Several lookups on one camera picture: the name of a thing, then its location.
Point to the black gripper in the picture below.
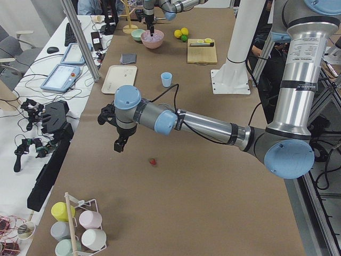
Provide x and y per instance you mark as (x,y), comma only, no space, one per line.
(125,132)
(149,19)

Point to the red strawberry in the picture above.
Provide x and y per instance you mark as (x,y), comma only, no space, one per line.
(153,161)

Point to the wooden cup stand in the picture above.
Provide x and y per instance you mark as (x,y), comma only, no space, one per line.
(128,29)

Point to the light blue cup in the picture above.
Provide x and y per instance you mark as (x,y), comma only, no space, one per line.
(166,79)

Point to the pink cup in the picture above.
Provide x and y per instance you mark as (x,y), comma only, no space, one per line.
(90,219)

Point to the yellow-green cup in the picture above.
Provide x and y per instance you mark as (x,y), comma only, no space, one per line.
(59,211)

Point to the white cup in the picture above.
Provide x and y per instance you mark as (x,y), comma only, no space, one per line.
(94,239)

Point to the grey-blue cup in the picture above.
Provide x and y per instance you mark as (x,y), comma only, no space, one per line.
(60,230)

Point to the mint cup in rack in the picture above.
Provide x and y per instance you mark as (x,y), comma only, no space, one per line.
(64,248)

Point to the pink bowl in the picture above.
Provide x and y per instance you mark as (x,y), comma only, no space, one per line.
(154,41)

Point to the mint green bowl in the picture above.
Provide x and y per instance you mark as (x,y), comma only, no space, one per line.
(136,34)

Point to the yellow lemon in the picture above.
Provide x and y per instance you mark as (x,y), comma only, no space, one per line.
(177,33)
(184,31)

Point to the green lime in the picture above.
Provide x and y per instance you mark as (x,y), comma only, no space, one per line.
(184,38)

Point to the grey folded cloth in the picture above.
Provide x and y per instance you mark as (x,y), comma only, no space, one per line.
(128,58)

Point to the wooden cutting board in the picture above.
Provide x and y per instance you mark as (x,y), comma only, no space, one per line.
(201,55)

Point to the cream rabbit tray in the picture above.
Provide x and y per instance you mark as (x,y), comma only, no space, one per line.
(118,76)

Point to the blue teach pendant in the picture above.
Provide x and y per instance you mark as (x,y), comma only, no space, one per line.
(73,55)
(61,78)

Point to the knife with metal handle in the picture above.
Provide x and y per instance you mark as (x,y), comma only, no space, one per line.
(202,44)

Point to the white wire cup rack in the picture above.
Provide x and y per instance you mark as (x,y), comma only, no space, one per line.
(74,208)

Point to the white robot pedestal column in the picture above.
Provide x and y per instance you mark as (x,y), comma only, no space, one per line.
(232,77)

